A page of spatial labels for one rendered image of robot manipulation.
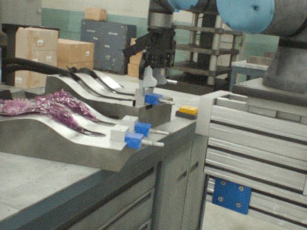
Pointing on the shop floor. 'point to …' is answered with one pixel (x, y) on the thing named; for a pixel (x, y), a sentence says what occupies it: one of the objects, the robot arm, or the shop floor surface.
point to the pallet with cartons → (75, 54)
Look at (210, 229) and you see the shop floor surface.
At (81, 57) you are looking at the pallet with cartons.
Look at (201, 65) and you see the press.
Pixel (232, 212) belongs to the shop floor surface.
